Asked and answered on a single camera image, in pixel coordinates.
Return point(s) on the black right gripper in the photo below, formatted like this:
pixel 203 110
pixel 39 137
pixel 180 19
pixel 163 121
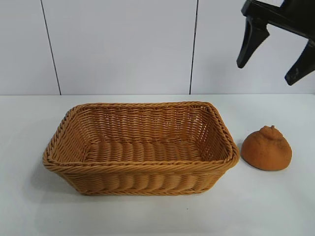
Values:
pixel 290 14

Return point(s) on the tan woven wicker basket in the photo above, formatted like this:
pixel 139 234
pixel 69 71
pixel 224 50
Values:
pixel 137 155

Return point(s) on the bumpy orange citrus fruit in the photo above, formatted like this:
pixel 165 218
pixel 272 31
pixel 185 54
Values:
pixel 265 152

